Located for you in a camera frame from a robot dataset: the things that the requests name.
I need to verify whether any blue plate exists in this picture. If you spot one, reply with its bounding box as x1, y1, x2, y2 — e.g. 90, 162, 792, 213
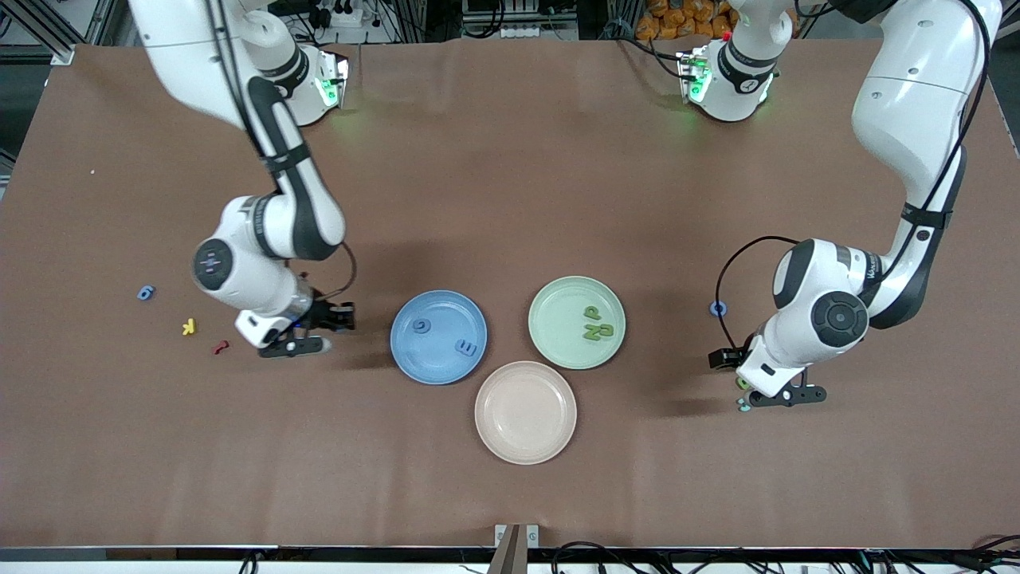
390, 289, 488, 386

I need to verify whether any green plate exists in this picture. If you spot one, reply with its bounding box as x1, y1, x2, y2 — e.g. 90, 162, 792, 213
528, 275, 627, 371

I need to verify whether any brown table cover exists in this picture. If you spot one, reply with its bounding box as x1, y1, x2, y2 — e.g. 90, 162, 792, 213
0, 38, 1020, 551

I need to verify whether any beige plate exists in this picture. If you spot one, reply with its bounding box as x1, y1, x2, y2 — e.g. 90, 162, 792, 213
474, 360, 578, 466

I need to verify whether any base connector panel green light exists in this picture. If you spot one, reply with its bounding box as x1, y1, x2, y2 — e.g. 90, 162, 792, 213
676, 48, 712, 103
315, 49, 350, 109

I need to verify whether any long white power strip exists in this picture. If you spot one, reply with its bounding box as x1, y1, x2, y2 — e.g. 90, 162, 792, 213
469, 22, 576, 41

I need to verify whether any pile of orange fruit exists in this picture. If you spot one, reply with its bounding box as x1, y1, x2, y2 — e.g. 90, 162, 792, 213
635, 0, 738, 41

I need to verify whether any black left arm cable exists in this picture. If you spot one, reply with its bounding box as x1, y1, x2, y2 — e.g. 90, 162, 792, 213
716, 236, 800, 352

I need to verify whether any small metal bracket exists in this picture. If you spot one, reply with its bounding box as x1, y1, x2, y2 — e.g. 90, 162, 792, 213
494, 524, 540, 551

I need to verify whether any aluminium frame post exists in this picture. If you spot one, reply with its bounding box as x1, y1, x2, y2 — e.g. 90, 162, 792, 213
18, 0, 77, 65

